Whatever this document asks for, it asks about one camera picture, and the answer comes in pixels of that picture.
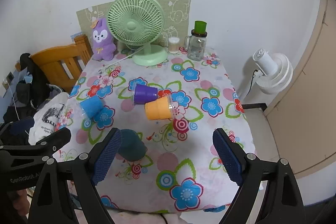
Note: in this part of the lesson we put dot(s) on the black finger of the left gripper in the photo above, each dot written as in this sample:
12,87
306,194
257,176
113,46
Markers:
47,143
17,129

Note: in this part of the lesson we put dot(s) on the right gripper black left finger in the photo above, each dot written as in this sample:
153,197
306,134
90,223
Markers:
51,201

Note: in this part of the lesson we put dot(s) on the dark teal cup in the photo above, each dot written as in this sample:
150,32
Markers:
132,148

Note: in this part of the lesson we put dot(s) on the blue cup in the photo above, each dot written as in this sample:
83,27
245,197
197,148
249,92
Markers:
90,107

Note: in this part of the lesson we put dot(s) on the purple cup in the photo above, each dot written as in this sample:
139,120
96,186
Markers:
144,94

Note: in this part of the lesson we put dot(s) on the orange cup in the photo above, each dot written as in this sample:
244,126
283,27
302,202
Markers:
161,108

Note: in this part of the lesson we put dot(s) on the white printed bag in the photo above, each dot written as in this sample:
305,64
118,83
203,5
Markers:
46,119

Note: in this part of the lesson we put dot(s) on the pile of dark clothes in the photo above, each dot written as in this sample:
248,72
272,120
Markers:
32,91

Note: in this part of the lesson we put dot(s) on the wooden chair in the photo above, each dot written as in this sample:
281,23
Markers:
63,65

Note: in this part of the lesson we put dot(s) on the floral tablecloth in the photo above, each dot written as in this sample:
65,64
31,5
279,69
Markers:
181,170

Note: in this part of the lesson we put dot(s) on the purple plush toy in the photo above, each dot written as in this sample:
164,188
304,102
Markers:
103,42

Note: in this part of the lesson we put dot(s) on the white floor fan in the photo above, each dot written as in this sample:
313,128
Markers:
273,75

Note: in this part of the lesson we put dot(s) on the green desk fan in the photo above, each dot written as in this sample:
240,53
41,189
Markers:
138,23

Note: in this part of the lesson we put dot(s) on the small clear cotton swab container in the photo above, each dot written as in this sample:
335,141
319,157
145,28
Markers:
173,45

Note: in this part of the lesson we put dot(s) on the glass jar with green lid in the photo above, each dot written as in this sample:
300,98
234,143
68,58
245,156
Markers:
195,43

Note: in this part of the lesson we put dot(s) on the beige patterned wall board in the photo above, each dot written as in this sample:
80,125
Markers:
176,15

